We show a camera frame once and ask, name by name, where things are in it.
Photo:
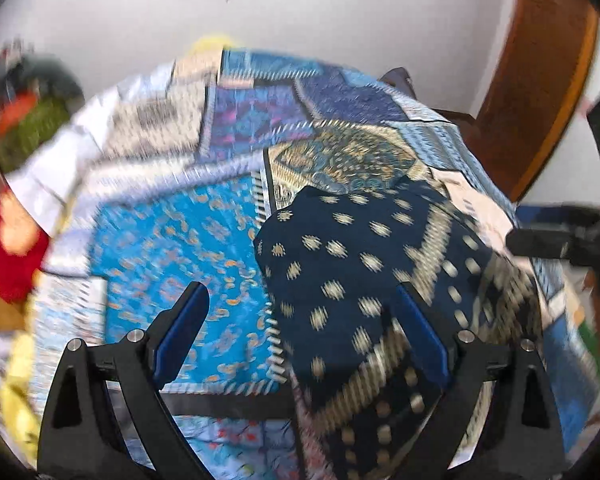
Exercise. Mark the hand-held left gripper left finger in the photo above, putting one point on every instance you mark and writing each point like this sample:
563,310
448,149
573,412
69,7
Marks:
180,337

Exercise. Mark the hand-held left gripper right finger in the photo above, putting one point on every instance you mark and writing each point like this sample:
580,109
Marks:
425,342

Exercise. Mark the navy dotted cloth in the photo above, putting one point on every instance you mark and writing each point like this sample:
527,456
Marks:
360,270

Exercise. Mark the wooden door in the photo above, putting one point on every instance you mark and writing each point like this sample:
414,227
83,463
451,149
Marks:
535,70

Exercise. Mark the blue patchwork bedspread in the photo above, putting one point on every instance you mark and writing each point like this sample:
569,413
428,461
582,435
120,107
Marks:
180,185

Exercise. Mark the yellow cloth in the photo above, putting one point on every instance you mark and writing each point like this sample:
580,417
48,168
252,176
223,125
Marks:
210,45
17,400

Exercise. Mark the red cloth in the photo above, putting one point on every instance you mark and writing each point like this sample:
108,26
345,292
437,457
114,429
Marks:
10,250

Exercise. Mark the white cloth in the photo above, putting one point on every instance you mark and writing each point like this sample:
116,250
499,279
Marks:
80,150

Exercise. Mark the green cloth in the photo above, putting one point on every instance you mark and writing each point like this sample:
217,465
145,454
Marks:
30,135

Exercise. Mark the orange cloth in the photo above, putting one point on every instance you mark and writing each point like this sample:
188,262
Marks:
17,115

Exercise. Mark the dark grey cloth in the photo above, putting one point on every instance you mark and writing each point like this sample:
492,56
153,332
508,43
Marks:
40,72

